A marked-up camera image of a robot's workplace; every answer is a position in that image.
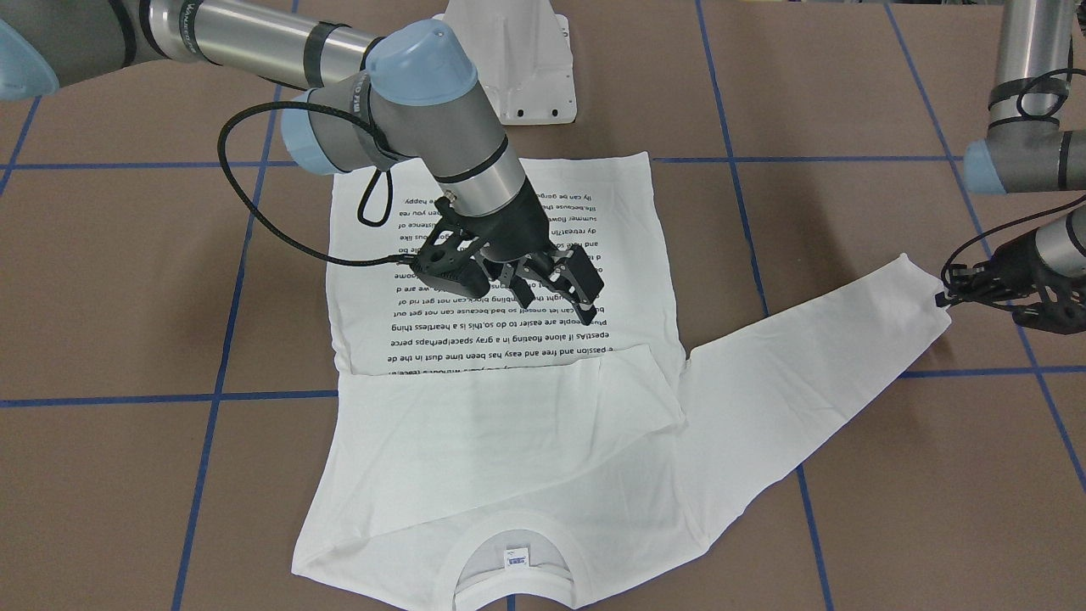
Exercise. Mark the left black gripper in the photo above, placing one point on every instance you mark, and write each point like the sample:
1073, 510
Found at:
1015, 265

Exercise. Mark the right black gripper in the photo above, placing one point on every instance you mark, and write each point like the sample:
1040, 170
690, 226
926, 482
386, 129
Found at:
519, 230

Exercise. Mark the white long-sleeve printed shirt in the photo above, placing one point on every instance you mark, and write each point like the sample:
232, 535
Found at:
481, 450

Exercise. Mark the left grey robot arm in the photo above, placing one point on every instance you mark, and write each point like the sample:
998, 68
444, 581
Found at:
1026, 149

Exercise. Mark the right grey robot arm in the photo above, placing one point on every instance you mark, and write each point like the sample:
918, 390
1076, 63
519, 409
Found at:
365, 101

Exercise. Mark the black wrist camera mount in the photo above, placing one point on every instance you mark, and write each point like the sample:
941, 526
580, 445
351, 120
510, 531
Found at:
447, 262

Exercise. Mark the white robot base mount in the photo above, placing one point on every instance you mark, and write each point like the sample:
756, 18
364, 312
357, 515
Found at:
523, 56

